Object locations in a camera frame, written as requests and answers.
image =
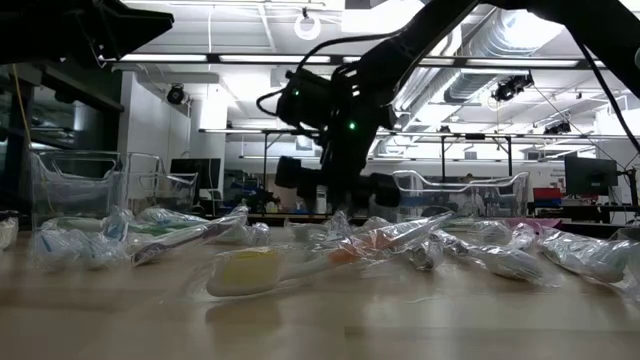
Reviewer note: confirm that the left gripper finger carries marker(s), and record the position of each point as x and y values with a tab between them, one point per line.
135	30

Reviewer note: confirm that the orange toothbrush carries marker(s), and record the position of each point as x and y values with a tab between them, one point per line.
245	272

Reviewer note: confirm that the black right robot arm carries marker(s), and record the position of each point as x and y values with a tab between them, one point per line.
425	40

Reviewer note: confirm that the background black robot arm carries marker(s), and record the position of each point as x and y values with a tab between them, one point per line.
260	200

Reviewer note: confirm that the long ceiling light bar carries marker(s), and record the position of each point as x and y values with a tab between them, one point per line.
165	58

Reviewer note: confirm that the clear plastic bin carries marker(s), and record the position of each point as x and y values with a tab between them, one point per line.
7	232
475	200
75	195

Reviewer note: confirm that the black computer monitor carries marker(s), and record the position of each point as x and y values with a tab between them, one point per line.
590	175
195	172

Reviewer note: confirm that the red storage box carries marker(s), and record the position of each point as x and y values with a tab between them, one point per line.
547	193

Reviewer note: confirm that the blue storage box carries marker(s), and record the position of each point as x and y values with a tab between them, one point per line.
547	203

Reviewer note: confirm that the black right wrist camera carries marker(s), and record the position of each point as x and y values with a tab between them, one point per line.
305	105

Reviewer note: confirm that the black ceiling camera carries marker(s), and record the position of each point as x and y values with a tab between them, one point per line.
557	127
511	86
175	94

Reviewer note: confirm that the black metal station frame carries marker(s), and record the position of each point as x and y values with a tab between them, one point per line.
443	160

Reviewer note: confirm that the silver ventilation duct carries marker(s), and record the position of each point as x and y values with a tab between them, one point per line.
480	75

